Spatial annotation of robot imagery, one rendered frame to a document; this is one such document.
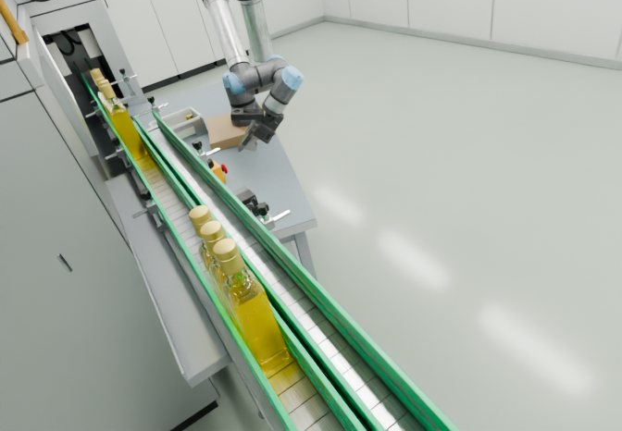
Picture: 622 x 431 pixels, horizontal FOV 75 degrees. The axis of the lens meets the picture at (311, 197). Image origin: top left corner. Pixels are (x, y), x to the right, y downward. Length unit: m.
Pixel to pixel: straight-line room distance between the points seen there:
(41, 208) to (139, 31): 4.51
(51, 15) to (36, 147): 1.63
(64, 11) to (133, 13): 2.89
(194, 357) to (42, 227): 0.50
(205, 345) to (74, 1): 2.11
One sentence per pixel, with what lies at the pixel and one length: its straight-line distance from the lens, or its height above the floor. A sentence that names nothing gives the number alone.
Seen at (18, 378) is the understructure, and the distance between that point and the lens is 1.42.
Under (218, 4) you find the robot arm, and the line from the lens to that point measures 1.60.
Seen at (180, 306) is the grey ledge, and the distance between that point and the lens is 0.97.
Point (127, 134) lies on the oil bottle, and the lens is 1.65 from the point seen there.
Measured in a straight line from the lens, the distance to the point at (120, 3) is 5.46.
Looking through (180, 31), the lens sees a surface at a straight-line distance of 5.62.
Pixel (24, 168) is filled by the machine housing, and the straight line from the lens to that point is 1.09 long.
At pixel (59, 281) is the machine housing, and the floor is 0.89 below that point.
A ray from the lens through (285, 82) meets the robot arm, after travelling 1.39.
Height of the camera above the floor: 1.54
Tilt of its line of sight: 35 degrees down
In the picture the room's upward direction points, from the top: 13 degrees counter-clockwise
